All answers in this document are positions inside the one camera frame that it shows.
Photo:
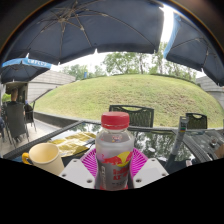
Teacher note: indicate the dark mesh-back patio chair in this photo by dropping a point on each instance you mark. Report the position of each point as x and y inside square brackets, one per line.
[133, 115]
[196, 120]

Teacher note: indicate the grey low building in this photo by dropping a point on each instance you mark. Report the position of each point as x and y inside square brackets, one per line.
[50, 85]

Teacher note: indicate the large navy patio umbrella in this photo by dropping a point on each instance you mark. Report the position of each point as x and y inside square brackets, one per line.
[100, 26]

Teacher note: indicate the grey marked pole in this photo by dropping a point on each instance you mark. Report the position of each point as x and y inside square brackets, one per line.
[178, 140]

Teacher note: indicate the crumpled yellow foil wrapper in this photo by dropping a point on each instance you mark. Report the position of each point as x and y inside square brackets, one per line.
[71, 141]

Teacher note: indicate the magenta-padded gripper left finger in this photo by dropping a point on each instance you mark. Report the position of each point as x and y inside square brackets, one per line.
[77, 171]

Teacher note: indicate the navy umbrella with blue trim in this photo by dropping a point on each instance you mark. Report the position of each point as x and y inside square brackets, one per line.
[20, 70]
[196, 46]

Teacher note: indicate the red-capped clear drink bottle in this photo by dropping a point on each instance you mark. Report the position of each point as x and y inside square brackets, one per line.
[114, 146]

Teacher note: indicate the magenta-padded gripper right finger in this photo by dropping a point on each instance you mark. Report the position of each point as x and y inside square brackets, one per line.
[150, 170]

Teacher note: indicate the person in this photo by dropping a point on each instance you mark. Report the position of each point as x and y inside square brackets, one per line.
[15, 96]

